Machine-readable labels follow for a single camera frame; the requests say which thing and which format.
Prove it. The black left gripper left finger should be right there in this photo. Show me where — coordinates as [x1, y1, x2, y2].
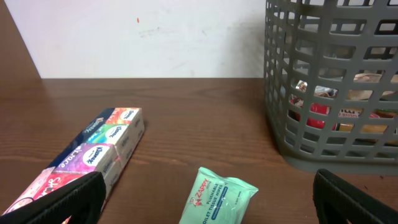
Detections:
[1, 172, 106, 224]

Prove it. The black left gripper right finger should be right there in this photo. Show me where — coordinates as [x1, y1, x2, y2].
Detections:
[313, 169, 397, 224]

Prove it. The red spaghetti package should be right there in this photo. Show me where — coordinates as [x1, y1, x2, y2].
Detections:
[290, 96, 397, 133]

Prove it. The white brown snack bag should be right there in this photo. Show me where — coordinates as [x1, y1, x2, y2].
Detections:
[295, 73, 397, 100]

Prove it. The teal wet wipes pack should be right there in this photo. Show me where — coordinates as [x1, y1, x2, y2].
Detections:
[179, 167, 259, 224]

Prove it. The Kleenex tissue multipack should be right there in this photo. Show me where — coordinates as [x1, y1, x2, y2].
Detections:
[5, 108, 145, 213]

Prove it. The grey plastic basket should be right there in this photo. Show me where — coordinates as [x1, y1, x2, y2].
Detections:
[264, 0, 397, 175]

